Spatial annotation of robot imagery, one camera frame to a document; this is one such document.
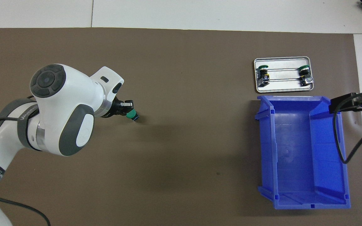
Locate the brown paper table mat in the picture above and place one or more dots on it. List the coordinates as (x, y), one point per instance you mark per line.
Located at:
(184, 78)

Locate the green push button switch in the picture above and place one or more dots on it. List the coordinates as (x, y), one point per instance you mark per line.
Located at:
(262, 73)
(305, 75)
(131, 114)

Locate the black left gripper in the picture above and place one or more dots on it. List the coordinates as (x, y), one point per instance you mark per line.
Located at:
(113, 108)

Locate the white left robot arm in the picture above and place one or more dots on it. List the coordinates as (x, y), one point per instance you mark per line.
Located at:
(64, 103)

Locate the thin metal tray rod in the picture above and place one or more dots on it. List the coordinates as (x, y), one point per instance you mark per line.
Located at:
(283, 69)
(284, 80)

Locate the silver metal tray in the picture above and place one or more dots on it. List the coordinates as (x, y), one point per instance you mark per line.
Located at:
(283, 88)

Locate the blue plastic storage bin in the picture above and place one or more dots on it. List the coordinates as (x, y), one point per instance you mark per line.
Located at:
(294, 150)

